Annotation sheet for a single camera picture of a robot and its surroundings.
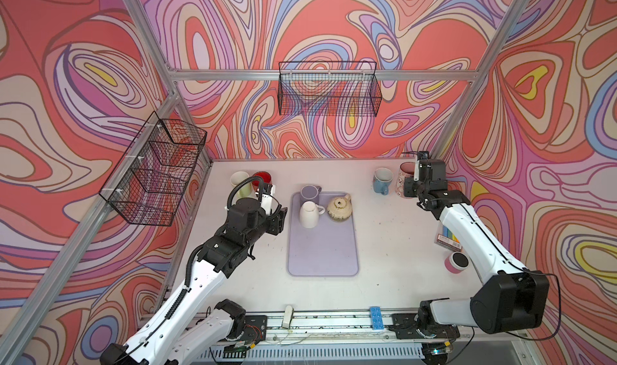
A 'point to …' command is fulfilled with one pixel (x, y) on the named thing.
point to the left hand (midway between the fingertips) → (280, 205)
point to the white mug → (308, 214)
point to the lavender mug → (310, 192)
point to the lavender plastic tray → (328, 249)
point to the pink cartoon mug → (406, 170)
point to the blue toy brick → (377, 318)
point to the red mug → (265, 177)
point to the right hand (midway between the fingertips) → (416, 185)
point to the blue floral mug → (382, 180)
